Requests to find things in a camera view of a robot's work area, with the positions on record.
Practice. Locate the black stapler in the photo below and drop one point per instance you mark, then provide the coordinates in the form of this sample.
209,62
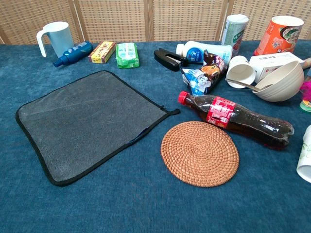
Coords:
160,54

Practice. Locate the green tissue pack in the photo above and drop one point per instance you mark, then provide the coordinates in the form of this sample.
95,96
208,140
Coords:
127,55

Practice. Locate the woven rattan folding screen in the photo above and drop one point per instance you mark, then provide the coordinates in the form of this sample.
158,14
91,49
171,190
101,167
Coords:
114,19

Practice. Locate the white cardboard box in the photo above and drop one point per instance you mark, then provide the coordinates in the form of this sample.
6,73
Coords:
269,61

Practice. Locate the orange instant noodle cup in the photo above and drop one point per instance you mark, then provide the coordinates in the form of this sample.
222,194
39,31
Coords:
274,36

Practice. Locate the white cup green print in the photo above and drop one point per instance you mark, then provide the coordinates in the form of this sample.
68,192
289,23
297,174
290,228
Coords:
305,157

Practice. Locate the yellow and red small box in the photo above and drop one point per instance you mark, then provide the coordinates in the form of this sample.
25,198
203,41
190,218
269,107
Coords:
102,52

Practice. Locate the blue and brown snack bag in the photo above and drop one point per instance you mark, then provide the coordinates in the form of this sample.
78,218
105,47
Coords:
201,77

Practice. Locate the cola bottle red label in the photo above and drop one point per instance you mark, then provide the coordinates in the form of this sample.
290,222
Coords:
243,119

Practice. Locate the beige bowl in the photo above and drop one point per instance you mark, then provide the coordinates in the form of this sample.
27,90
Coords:
284,85

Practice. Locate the pink feather shuttlecock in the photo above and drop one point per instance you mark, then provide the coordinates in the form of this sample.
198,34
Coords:
306,89

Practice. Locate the tall white and green cup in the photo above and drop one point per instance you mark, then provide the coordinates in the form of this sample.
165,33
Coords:
234,31

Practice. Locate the grey and blue cloth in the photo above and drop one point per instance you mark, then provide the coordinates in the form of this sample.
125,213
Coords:
85,121

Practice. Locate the dark blue spray bottle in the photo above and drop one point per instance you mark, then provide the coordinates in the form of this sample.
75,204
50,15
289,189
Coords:
75,51

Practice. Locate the blue tablecloth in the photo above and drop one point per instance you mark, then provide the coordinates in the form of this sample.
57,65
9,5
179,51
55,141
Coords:
145,206

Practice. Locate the beige spoon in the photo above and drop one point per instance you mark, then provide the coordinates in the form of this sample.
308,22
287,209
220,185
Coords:
239,83

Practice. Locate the white bottle blue label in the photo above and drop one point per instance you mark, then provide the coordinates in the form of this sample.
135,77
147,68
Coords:
192,54

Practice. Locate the round woven rattan coaster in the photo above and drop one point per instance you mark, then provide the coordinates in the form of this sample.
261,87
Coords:
199,154

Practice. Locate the plain white paper cup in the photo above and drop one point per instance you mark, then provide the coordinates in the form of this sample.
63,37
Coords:
240,72

